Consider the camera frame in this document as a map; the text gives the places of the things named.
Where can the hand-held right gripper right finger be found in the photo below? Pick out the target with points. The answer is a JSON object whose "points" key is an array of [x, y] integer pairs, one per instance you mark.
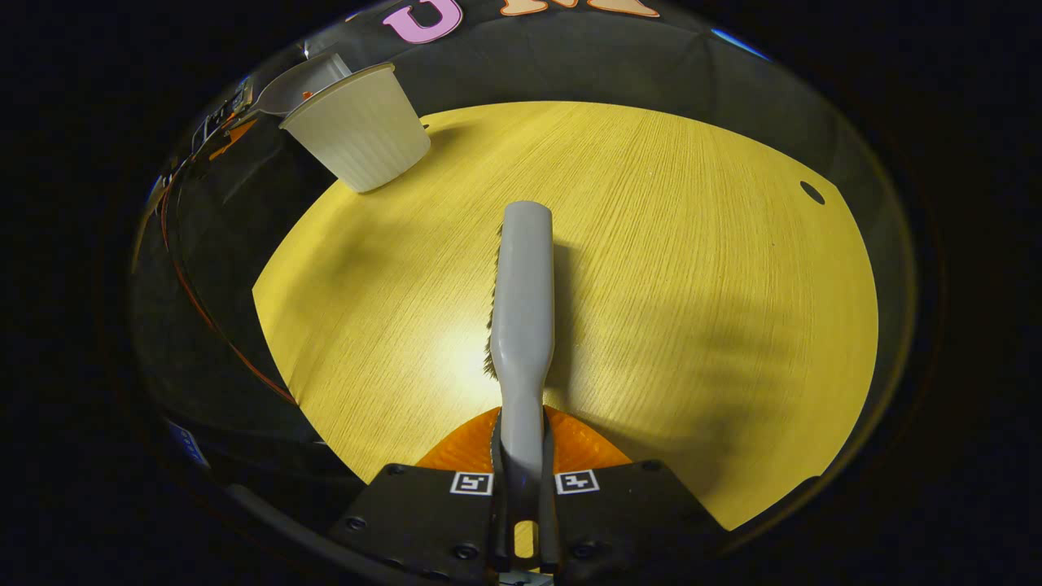
{"points": [[635, 513]]}

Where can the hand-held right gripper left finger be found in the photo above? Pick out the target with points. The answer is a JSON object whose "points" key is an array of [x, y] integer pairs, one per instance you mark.
{"points": [[423, 513]]}

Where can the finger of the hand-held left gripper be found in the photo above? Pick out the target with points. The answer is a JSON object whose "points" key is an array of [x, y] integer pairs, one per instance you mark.
{"points": [[230, 140]]}

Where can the grey plastic dustpan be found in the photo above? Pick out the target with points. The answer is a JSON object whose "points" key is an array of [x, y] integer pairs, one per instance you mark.
{"points": [[305, 77]]}

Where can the small grey broom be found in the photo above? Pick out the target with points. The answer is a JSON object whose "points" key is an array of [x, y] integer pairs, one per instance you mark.
{"points": [[525, 285]]}

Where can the wooden desktop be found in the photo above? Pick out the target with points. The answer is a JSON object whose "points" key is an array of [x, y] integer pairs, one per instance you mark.
{"points": [[692, 285]]}

